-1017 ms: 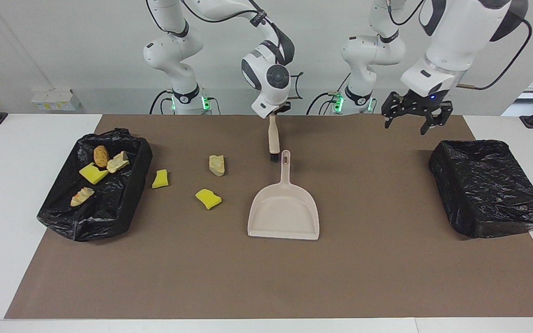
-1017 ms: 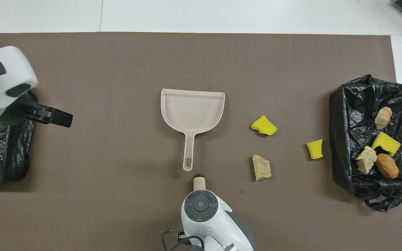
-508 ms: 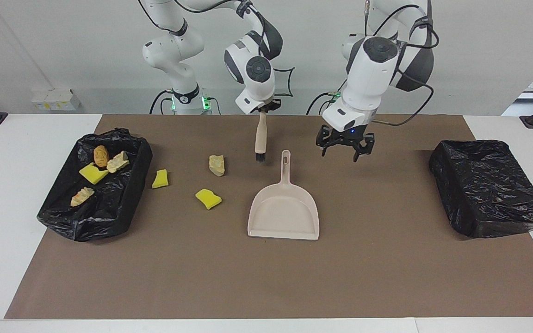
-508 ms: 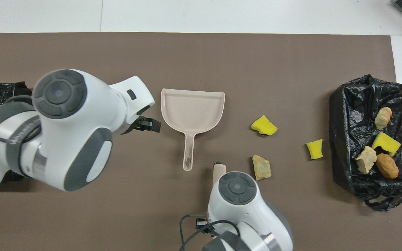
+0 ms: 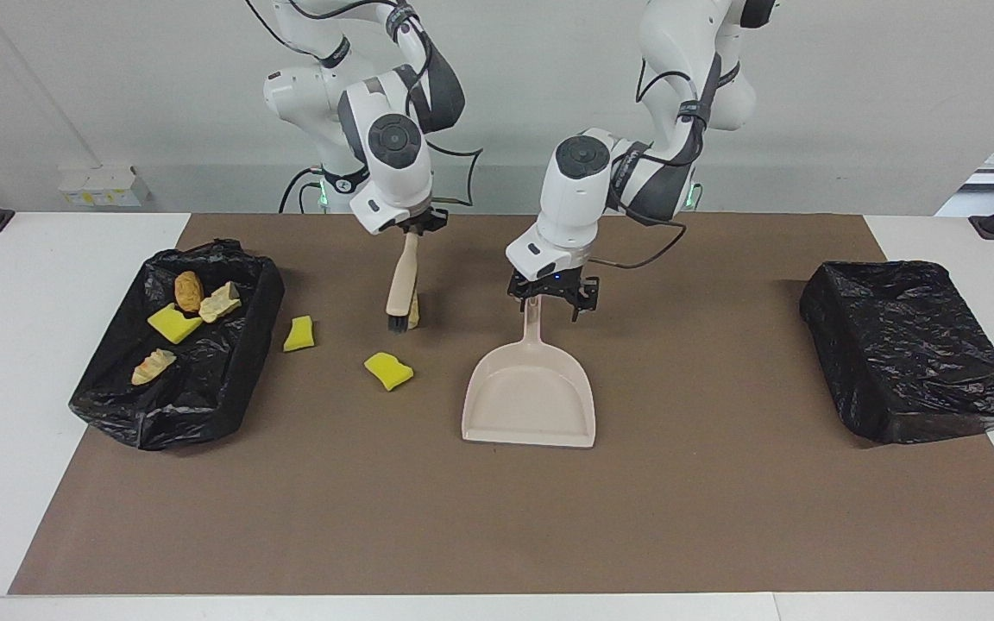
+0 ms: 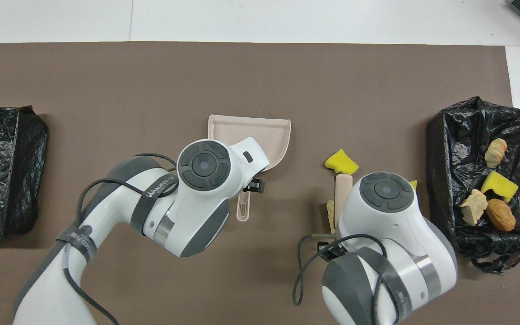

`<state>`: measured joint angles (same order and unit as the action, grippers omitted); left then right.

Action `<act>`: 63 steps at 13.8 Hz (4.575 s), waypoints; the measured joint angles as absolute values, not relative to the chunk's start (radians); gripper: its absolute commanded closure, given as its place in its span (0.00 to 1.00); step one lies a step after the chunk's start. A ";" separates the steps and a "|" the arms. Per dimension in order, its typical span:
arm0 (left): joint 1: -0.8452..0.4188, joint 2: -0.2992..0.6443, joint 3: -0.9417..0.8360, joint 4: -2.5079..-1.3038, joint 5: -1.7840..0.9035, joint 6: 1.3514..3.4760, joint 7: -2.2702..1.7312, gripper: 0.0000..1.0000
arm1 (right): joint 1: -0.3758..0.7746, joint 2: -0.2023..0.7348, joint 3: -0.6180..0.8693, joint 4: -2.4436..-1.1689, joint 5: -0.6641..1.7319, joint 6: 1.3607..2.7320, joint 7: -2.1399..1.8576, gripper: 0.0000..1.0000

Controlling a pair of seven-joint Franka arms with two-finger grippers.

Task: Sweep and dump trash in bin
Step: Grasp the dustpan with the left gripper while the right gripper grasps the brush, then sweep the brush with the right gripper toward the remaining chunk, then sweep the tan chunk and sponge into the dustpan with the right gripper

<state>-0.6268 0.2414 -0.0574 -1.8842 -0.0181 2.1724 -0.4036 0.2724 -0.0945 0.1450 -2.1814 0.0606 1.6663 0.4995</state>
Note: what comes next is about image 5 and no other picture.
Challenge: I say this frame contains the brown bread roll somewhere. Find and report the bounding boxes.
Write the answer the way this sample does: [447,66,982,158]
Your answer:
[174,271,205,313]

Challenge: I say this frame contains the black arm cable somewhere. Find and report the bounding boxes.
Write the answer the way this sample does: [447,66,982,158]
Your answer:
[588,52,705,270]
[247,0,484,208]

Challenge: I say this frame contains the notched yellow sponge piece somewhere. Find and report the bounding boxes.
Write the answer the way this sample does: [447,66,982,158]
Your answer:
[148,303,204,344]

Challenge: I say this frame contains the black bag lined bin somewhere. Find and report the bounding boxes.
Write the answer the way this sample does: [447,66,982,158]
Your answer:
[68,239,286,452]
[799,259,994,446]

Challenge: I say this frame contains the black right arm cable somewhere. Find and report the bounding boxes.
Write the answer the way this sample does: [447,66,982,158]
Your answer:
[247,0,484,208]

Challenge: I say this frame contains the beige plastic dustpan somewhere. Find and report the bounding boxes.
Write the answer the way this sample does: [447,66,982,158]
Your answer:
[461,296,596,449]

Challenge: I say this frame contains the wedge yellow sponge piece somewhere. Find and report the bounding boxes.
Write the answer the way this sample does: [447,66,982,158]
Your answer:
[364,352,415,392]

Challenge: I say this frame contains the brown paper table mat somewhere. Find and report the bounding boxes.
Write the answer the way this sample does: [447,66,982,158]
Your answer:
[8,213,994,596]

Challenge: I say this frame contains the small yellow sponge piece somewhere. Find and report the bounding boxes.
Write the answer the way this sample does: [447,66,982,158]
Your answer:
[282,316,317,353]

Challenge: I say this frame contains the beige hand brush black bristles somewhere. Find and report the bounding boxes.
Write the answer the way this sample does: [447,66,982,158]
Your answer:
[385,231,420,336]

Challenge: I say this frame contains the white wall power strip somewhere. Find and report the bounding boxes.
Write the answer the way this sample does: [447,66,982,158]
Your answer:
[58,166,151,208]

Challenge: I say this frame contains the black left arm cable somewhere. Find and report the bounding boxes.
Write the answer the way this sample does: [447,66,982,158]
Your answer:
[588,52,705,270]

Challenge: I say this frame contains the black right base cable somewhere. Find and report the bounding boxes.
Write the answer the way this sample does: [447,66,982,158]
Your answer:
[279,166,327,215]

